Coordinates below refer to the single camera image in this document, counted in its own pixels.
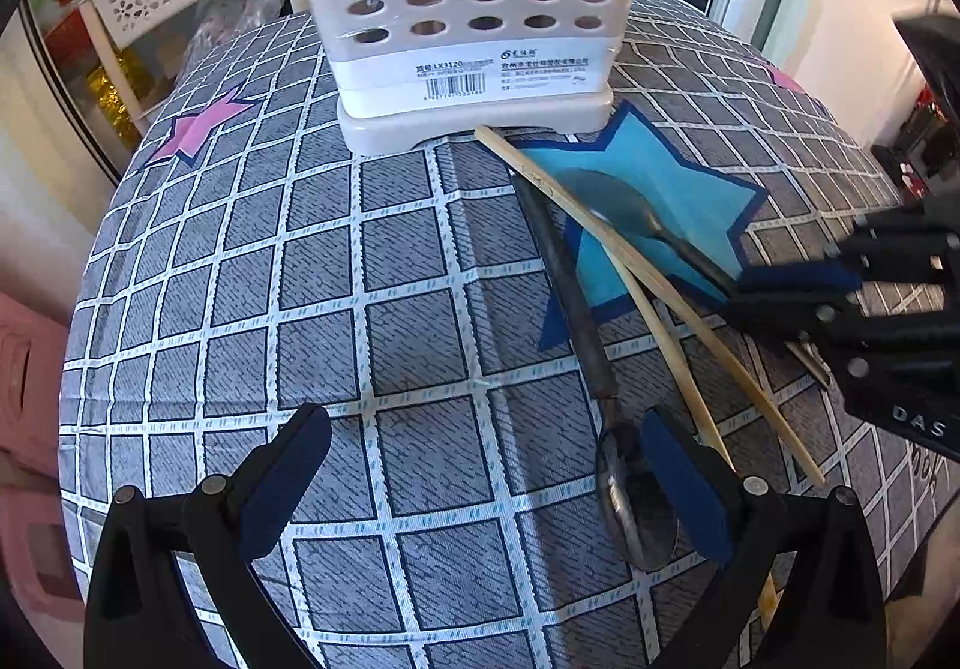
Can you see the bamboo chopstick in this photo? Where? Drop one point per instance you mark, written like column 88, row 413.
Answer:
column 739, row 375
column 670, row 354

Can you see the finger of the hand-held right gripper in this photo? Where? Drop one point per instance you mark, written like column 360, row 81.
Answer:
column 795, row 320
column 799, row 277

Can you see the clear plastic bag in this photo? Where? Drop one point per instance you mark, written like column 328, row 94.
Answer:
column 240, row 16

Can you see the golden foil package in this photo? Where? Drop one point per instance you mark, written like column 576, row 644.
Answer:
column 112, row 103

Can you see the grey checked star tablecloth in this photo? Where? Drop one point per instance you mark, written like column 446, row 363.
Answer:
column 300, row 264

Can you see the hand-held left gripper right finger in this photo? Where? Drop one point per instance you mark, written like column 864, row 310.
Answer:
column 686, row 489

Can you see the white plastic utensil holder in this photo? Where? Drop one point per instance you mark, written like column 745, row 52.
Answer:
column 465, row 84

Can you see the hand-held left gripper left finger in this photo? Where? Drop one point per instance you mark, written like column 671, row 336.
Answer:
column 281, row 489

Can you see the black cabinet with red items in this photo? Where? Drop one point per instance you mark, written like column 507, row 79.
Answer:
column 926, row 114

